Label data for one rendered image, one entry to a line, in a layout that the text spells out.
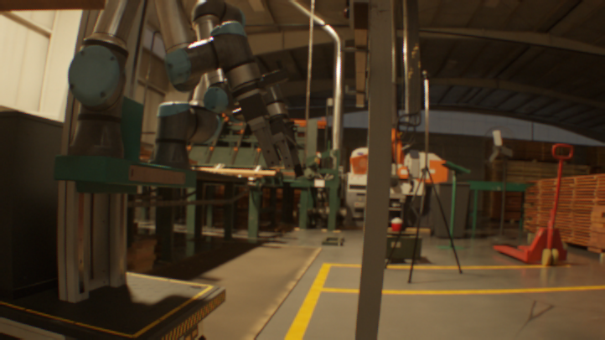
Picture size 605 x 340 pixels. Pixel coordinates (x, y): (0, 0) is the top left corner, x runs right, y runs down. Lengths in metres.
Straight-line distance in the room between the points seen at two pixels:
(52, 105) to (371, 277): 10.23
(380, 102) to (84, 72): 0.73
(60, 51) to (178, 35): 10.21
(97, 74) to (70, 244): 0.52
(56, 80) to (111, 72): 10.17
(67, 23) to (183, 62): 10.56
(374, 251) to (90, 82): 0.79
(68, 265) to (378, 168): 0.88
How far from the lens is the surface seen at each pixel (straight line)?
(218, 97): 1.37
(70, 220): 1.25
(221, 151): 11.79
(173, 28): 1.12
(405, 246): 4.65
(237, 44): 0.98
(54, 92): 11.04
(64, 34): 11.40
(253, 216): 6.51
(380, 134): 1.16
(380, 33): 1.23
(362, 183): 9.45
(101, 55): 0.93
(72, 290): 1.28
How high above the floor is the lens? 0.68
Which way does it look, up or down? 2 degrees up
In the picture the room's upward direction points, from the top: 3 degrees clockwise
